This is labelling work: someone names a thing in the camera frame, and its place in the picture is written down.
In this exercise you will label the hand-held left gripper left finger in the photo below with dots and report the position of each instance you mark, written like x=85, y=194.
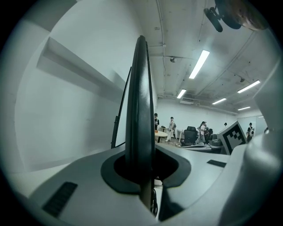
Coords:
x=88, y=187

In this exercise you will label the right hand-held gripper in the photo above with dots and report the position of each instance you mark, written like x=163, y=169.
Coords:
x=232, y=136

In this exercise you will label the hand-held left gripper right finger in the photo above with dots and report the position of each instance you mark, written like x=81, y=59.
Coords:
x=199, y=183

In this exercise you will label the ceiling light tube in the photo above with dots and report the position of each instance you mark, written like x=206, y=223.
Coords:
x=219, y=101
x=199, y=64
x=181, y=93
x=248, y=86
x=244, y=108

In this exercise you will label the white table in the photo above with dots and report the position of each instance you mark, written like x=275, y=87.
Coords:
x=199, y=149

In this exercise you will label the black office chair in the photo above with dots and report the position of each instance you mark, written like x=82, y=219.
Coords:
x=190, y=135

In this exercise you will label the round wooden table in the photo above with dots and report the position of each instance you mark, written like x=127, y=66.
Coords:
x=161, y=134

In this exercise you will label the ceiling dome sensor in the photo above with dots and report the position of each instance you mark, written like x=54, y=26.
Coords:
x=173, y=59

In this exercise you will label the person's head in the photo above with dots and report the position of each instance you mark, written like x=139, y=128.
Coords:
x=254, y=22

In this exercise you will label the black head-worn camera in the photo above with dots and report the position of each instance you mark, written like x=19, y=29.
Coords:
x=213, y=18

